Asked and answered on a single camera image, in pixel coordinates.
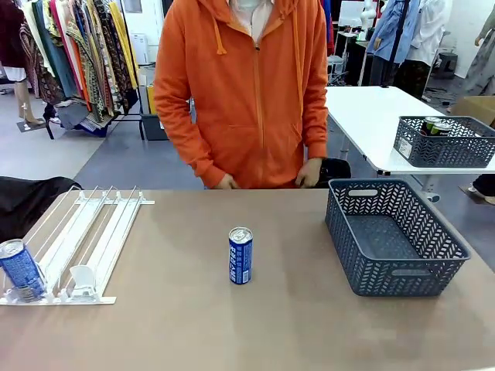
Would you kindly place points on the teal hanging garment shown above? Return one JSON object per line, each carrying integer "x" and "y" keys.
{"x": 50, "y": 42}

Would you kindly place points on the mannequin in white coat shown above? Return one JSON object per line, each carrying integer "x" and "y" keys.
{"x": 431, "y": 31}

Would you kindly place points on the bare mannequin legs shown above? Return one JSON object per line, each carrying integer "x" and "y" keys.
{"x": 24, "y": 104}

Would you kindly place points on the white side table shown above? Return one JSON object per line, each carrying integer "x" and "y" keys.
{"x": 371, "y": 116}

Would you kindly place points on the person's left forearm orange sleeve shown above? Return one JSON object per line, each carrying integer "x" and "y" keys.
{"x": 318, "y": 131}

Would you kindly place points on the yellow board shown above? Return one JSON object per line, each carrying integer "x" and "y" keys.
{"x": 151, "y": 98}

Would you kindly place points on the person in orange hoodie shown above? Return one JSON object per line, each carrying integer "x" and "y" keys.
{"x": 247, "y": 96}

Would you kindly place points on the large blue-grey plastic basket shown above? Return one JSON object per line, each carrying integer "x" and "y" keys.
{"x": 390, "y": 247}

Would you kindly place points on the person's right forearm orange sleeve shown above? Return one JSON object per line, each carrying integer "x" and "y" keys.
{"x": 189, "y": 147}

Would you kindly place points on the dark red hanging garment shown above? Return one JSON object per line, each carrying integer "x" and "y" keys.
{"x": 11, "y": 31}

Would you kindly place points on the small blue-grey plastic basket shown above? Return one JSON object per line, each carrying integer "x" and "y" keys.
{"x": 444, "y": 150}

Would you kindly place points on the white mannequin torso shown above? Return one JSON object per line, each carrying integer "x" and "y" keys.
{"x": 368, "y": 15}

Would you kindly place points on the bystander leg with shoe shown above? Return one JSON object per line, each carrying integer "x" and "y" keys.
{"x": 485, "y": 187}

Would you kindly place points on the brown patterned hanging garment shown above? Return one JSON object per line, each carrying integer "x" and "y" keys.
{"x": 106, "y": 50}

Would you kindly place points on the person's left hand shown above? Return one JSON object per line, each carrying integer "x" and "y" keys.
{"x": 310, "y": 174}

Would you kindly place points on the yellow hanging garment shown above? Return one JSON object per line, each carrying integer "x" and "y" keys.
{"x": 123, "y": 42}

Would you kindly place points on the white dispenser pusher paddle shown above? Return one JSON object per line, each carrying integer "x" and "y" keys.
{"x": 82, "y": 278}

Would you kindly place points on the black stool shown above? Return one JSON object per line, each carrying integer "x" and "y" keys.
{"x": 448, "y": 63}

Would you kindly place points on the mannequin in grey dress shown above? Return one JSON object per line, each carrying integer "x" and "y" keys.
{"x": 483, "y": 62}

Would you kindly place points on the white air purifier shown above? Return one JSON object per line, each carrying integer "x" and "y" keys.
{"x": 139, "y": 48}

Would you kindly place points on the person's right hand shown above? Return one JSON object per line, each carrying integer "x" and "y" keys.
{"x": 227, "y": 183}

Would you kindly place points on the black cloth cover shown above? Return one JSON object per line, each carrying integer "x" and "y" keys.
{"x": 27, "y": 201}

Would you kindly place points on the black stand pole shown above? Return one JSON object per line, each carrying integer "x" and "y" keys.
{"x": 398, "y": 38}

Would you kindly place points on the white table with equipment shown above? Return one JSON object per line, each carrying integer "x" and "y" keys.
{"x": 350, "y": 50}

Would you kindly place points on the mannequin in blue shirt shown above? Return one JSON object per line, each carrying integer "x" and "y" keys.
{"x": 388, "y": 27}

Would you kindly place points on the black chair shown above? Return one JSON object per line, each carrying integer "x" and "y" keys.
{"x": 336, "y": 172}

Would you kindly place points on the blue drink can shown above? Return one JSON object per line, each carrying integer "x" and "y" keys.
{"x": 240, "y": 259}
{"x": 21, "y": 270}

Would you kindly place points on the cardboard box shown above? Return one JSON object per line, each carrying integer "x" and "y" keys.
{"x": 473, "y": 110}

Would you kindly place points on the pile of cloth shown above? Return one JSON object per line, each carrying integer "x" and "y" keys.
{"x": 79, "y": 118}

